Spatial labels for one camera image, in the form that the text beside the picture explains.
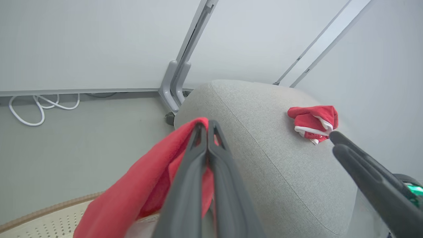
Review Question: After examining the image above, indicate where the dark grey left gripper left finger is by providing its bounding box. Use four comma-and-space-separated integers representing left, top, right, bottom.
151, 122, 216, 238

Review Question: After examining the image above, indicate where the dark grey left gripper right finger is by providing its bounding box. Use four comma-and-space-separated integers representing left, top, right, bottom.
208, 120, 265, 238

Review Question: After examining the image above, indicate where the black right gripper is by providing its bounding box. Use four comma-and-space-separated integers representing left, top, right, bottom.
329, 131, 423, 238

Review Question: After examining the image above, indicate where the plain red garment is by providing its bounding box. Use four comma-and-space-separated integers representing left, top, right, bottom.
73, 117, 216, 238

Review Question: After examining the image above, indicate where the red garment with white trim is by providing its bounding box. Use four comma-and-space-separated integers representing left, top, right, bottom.
287, 105, 339, 146

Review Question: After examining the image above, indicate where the grey fabric sofa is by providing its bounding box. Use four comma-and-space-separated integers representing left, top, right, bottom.
173, 79, 392, 238

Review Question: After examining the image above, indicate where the grey partition foot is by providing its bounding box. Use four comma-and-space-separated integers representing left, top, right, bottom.
158, 60, 181, 115
174, 61, 192, 107

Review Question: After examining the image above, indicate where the white perforated laundry basket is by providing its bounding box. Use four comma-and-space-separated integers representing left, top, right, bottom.
0, 191, 160, 238

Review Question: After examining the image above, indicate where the narrow white partition panel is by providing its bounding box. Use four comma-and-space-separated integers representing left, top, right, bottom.
183, 0, 351, 90

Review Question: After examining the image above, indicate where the large white partition panel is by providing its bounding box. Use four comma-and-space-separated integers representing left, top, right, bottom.
0, 0, 203, 97

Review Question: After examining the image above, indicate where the dark cable under partition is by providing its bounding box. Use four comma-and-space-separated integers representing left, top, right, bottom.
86, 92, 117, 99

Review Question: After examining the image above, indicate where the grey slanted partition post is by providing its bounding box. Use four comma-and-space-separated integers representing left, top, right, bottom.
273, 0, 373, 88

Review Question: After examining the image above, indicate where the grey partition frame post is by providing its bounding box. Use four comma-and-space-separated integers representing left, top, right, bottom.
176, 0, 219, 64

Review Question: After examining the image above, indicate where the coiled white cable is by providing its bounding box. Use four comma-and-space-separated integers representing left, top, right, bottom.
8, 94, 81, 127

